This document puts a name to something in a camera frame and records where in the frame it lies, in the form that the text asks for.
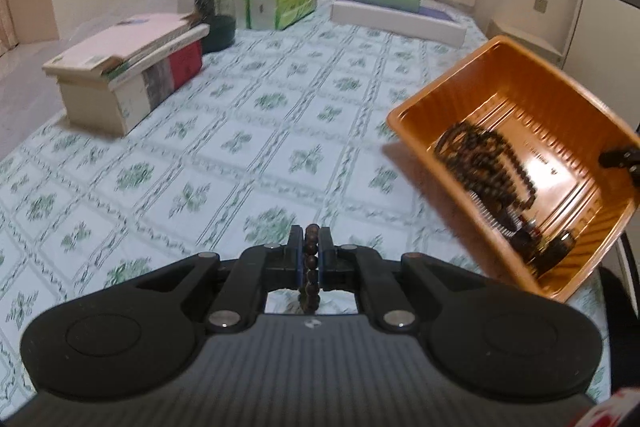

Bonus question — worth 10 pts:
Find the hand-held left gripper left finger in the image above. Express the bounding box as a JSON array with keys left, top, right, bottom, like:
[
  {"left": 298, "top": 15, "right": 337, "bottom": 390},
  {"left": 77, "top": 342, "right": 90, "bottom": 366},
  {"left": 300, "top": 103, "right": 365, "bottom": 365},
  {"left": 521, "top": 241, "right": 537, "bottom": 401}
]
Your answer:
[{"left": 135, "top": 227, "right": 301, "bottom": 333}]

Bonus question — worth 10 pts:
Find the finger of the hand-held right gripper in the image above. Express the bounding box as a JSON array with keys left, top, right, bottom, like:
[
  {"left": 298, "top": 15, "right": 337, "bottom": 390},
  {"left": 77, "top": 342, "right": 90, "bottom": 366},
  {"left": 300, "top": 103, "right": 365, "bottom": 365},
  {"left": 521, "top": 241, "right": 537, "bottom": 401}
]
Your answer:
[{"left": 600, "top": 146, "right": 640, "bottom": 175}]

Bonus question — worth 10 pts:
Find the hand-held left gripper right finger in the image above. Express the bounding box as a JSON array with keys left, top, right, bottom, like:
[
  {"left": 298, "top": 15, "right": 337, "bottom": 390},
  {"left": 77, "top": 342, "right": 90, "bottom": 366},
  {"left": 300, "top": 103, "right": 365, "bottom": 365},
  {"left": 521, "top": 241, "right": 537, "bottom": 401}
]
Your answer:
[{"left": 320, "top": 228, "right": 496, "bottom": 333}]

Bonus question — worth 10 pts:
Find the dark brown bead bracelet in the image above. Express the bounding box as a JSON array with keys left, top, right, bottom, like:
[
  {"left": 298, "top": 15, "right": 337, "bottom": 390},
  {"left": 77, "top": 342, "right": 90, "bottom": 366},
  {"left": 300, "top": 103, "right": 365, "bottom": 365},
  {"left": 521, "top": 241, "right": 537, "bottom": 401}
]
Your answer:
[{"left": 297, "top": 223, "right": 322, "bottom": 308}]

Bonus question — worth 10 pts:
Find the large black watch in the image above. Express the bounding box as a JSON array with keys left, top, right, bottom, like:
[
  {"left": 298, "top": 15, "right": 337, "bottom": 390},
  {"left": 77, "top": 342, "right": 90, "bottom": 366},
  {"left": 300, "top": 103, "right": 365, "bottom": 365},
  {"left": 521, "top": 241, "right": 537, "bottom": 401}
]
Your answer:
[{"left": 537, "top": 229, "right": 576, "bottom": 272}]

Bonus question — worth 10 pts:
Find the pile of bead bracelets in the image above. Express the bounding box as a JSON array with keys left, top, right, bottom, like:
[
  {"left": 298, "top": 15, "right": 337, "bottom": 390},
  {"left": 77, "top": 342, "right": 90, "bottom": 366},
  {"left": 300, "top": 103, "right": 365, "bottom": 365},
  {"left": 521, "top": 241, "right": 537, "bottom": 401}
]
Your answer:
[{"left": 432, "top": 122, "right": 541, "bottom": 238}]

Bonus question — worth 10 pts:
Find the white pearl necklace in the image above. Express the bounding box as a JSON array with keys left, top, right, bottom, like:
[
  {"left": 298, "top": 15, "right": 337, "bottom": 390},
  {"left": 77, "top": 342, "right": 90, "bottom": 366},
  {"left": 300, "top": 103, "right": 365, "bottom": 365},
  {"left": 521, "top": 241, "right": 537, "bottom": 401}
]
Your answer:
[{"left": 467, "top": 189, "right": 516, "bottom": 233}]

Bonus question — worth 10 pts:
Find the orange plastic tray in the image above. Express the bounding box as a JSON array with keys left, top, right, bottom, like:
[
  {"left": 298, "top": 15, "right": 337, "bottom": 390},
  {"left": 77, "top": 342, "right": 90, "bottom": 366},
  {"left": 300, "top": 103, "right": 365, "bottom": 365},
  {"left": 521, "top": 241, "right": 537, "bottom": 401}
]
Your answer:
[{"left": 386, "top": 35, "right": 640, "bottom": 304}]

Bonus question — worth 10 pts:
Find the red patterned cloth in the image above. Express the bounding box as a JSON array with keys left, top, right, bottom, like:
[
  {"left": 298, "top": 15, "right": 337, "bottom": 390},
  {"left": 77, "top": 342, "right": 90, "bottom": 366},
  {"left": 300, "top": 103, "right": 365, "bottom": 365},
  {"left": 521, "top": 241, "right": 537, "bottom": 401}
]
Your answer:
[{"left": 575, "top": 387, "right": 640, "bottom": 427}]

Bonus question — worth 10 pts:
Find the white wardrobe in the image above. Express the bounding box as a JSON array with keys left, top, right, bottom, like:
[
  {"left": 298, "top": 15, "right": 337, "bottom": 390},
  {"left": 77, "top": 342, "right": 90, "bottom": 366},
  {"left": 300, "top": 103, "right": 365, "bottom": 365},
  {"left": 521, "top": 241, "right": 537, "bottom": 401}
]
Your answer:
[{"left": 562, "top": 0, "right": 640, "bottom": 132}]

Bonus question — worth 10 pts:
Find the white nightstand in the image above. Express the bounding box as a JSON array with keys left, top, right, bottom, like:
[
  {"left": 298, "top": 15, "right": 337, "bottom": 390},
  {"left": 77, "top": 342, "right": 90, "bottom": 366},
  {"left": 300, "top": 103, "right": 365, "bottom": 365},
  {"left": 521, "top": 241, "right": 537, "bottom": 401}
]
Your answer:
[{"left": 487, "top": 18, "right": 566, "bottom": 68}]

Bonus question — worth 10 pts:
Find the flat blue box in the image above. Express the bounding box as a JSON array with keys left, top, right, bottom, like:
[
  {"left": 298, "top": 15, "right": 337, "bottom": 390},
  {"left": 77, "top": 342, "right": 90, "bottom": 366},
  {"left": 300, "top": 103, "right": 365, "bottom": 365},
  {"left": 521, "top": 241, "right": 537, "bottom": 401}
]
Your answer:
[{"left": 334, "top": 0, "right": 461, "bottom": 26}]

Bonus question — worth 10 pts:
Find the dark green glass dome jar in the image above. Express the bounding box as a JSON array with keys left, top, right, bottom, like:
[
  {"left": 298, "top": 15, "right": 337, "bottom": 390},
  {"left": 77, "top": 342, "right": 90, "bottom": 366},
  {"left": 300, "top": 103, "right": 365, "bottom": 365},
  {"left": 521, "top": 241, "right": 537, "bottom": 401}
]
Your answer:
[{"left": 178, "top": 0, "right": 237, "bottom": 54}]

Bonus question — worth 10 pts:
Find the thin green-edged book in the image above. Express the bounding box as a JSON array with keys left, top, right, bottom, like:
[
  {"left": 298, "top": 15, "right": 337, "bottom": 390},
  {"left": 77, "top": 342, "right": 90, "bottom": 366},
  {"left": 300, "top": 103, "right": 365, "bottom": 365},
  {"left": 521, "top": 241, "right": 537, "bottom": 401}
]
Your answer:
[{"left": 102, "top": 24, "right": 210, "bottom": 90}]

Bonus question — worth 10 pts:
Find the thick book red grey spine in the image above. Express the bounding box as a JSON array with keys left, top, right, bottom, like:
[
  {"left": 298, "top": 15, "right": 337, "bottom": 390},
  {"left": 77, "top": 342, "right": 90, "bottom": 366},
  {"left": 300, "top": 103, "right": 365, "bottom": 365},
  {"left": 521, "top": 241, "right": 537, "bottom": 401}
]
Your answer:
[{"left": 56, "top": 39, "right": 204, "bottom": 138}]

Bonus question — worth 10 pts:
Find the long white box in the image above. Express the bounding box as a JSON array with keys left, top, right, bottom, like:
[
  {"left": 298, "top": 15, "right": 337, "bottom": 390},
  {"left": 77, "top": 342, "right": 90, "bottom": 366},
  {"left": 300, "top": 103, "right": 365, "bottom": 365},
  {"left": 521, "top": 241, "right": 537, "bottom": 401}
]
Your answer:
[{"left": 330, "top": 0, "right": 466, "bottom": 48}]

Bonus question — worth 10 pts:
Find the green tissue pack bundle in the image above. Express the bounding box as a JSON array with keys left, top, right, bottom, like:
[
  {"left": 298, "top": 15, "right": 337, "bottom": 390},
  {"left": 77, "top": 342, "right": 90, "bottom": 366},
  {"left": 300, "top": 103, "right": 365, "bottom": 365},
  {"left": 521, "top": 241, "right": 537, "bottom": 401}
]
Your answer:
[{"left": 214, "top": 0, "right": 318, "bottom": 31}]

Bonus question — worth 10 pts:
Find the cream cover book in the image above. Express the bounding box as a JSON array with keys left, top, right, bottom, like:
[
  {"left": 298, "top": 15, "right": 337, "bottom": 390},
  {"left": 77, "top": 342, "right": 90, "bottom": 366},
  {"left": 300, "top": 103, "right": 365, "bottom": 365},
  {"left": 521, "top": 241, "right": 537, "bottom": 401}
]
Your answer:
[{"left": 42, "top": 12, "right": 210, "bottom": 75}]

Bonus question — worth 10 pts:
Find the pink curtain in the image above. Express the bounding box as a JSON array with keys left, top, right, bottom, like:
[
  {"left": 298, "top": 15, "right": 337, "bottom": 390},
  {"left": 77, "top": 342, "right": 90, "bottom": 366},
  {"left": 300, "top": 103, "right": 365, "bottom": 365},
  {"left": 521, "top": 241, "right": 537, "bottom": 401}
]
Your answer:
[{"left": 0, "top": 0, "right": 21, "bottom": 58}]

